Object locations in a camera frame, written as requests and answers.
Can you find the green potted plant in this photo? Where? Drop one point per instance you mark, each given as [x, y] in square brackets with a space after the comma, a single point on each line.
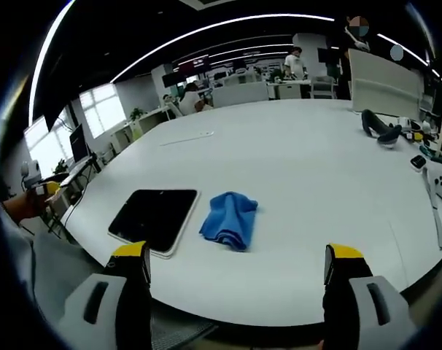
[136, 113]

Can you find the person's grey clothing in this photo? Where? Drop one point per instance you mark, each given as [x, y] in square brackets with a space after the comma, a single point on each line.
[53, 270]

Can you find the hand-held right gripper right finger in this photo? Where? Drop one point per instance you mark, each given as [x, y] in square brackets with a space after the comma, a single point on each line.
[367, 313]

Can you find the black tablet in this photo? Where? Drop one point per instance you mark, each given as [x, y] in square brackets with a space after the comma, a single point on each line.
[155, 218]

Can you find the long ceiling light strip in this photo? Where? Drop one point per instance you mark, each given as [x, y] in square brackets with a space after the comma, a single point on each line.
[42, 62]
[213, 31]

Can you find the black curved headset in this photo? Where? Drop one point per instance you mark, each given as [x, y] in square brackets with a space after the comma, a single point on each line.
[379, 129]

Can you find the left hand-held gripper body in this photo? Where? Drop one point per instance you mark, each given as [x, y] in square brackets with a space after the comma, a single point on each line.
[30, 173]

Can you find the blue cleaning cloth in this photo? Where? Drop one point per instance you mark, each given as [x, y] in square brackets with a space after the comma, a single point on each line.
[230, 222]

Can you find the black computer monitor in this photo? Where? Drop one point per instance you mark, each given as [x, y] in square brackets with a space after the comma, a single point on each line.
[78, 143]

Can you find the small black device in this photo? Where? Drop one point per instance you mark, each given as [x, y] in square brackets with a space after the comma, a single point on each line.
[418, 161]

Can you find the grey mesh chair seat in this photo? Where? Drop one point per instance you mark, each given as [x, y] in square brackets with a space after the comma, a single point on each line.
[181, 333]

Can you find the bright window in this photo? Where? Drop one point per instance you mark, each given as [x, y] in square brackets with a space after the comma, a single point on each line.
[102, 109]
[47, 146]

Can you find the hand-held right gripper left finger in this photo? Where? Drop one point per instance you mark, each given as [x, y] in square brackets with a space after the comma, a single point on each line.
[97, 310]

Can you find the large white panel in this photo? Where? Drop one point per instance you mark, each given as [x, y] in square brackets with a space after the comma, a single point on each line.
[385, 85]

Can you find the white office chair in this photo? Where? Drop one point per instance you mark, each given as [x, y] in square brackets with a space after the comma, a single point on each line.
[321, 87]

